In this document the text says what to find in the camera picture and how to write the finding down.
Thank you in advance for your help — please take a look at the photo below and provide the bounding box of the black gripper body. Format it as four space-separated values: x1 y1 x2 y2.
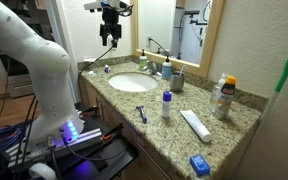
99 7 123 40

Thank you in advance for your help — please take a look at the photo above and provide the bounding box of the chrome faucet with handle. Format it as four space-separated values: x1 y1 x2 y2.
141 60 162 77

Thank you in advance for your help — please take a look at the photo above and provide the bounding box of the green soap pump bottle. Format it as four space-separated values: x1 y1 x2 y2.
138 49 149 71

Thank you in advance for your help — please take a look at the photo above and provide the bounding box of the white oval sink basin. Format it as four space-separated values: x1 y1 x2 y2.
107 72 159 93

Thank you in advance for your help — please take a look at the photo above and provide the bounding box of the blue soap pump bottle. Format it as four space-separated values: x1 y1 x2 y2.
161 55 173 80

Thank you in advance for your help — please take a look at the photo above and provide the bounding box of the red black clamp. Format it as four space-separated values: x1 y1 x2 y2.
101 122 125 142
77 105 100 118

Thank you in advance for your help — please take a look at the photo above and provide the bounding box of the grey metal cup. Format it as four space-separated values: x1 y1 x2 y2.
169 71 186 93

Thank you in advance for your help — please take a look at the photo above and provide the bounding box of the blue razor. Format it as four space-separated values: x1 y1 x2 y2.
135 105 148 124

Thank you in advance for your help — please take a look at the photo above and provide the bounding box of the wooden vanity cabinet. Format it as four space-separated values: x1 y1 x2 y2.
79 77 252 180

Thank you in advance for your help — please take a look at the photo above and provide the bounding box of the white bottle with blue cap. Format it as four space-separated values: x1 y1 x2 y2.
161 90 173 119

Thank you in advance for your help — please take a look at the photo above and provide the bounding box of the grey drawer unit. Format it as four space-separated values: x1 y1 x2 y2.
6 73 36 100

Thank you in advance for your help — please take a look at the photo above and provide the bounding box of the clear plastic bottle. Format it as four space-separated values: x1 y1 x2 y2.
208 72 229 113

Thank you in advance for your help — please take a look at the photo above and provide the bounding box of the black robot cart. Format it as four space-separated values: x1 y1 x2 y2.
50 102 139 180

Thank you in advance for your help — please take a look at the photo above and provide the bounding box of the white cream tube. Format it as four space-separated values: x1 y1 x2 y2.
179 109 213 143

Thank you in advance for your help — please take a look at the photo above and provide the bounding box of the orange capped spray can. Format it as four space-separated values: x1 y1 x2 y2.
213 75 237 121

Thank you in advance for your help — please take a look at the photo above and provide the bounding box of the white tape roll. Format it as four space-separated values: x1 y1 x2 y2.
28 162 57 180

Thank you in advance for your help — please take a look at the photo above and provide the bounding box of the blue dental floss box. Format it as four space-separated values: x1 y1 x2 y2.
189 154 211 177

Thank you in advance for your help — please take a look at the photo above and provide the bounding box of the white wall power outlet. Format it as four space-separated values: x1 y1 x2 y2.
107 35 117 51

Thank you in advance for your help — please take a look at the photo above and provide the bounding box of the black power cable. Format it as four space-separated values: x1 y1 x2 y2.
76 45 115 103

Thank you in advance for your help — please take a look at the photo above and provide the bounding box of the wooden framed wall mirror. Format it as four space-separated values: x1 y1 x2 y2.
130 0 226 78

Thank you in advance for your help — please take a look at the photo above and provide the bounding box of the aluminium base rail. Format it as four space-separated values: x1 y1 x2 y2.
3 128 105 169

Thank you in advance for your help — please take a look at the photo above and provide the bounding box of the black base cable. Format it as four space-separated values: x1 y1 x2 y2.
61 134 129 162

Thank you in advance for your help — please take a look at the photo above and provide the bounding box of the blue and red cable coil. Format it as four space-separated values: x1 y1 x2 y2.
0 124 24 156

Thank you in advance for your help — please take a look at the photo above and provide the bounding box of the green and white mop handle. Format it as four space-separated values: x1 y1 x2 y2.
258 33 288 126

